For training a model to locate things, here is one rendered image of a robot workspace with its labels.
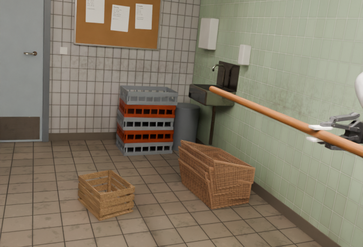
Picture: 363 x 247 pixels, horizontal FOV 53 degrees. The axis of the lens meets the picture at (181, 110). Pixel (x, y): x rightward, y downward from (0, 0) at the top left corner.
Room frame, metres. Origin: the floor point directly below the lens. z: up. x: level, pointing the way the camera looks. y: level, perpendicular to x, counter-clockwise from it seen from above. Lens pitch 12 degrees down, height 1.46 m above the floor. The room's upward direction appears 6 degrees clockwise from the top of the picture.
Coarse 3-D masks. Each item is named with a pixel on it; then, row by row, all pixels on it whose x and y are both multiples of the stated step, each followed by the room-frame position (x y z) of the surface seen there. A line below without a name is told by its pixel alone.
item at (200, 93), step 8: (216, 64) 3.96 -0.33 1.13; (224, 64) 4.11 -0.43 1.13; (232, 64) 3.94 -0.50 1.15; (224, 72) 4.00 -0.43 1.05; (232, 72) 3.92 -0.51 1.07; (224, 80) 4.07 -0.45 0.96; (232, 80) 3.91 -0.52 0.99; (192, 88) 4.00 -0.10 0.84; (200, 88) 3.84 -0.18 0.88; (208, 88) 3.86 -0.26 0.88; (224, 88) 3.99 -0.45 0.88; (232, 88) 3.89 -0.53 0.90; (192, 96) 3.98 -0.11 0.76; (200, 96) 3.79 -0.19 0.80; (208, 96) 3.69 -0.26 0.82; (216, 96) 3.73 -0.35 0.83; (208, 104) 3.70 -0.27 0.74; (216, 104) 3.73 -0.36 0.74; (224, 104) 3.77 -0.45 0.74; (232, 104) 3.81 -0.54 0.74
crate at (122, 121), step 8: (120, 112) 4.15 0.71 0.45; (120, 120) 4.12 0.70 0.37; (128, 120) 3.96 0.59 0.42; (136, 120) 3.99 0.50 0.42; (144, 120) 4.02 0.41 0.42; (152, 120) 4.06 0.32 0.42; (160, 120) 4.09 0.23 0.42; (168, 120) 4.12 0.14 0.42; (128, 128) 3.96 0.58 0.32; (136, 128) 3.99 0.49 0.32; (144, 128) 4.02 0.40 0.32; (152, 128) 4.06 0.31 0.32; (160, 128) 4.09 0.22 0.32; (168, 128) 4.13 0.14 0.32
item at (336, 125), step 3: (333, 123) 1.09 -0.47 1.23; (336, 123) 1.11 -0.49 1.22; (333, 126) 1.09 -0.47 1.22; (336, 126) 1.09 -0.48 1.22; (339, 126) 1.10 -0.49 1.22; (342, 126) 1.10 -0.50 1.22; (345, 126) 1.11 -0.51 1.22; (348, 126) 1.11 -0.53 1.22; (345, 129) 1.11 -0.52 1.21; (348, 129) 1.11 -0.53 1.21; (351, 129) 1.11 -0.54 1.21; (354, 129) 1.11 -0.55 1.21; (357, 129) 1.12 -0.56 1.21; (360, 129) 1.12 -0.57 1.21
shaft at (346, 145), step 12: (228, 96) 1.60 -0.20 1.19; (252, 108) 1.41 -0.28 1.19; (264, 108) 1.35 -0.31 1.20; (276, 120) 1.28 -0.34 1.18; (288, 120) 1.20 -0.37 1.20; (312, 132) 1.09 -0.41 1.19; (324, 132) 1.05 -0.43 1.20; (336, 144) 1.00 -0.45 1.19; (348, 144) 0.96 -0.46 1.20; (360, 156) 0.92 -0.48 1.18
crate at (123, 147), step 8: (120, 144) 4.10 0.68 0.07; (128, 144) 3.94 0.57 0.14; (136, 144) 3.98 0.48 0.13; (144, 144) 4.03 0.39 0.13; (152, 144) 4.07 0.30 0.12; (160, 144) 4.11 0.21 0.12; (168, 144) 4.15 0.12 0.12; (128, 152) 3.95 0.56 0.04; (136, 152) 3.99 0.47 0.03; (144, 152) 4.03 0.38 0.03; (152, 152) 4.07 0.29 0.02; (160, 152) 4.11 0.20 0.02; (168, 152) 4.16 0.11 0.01
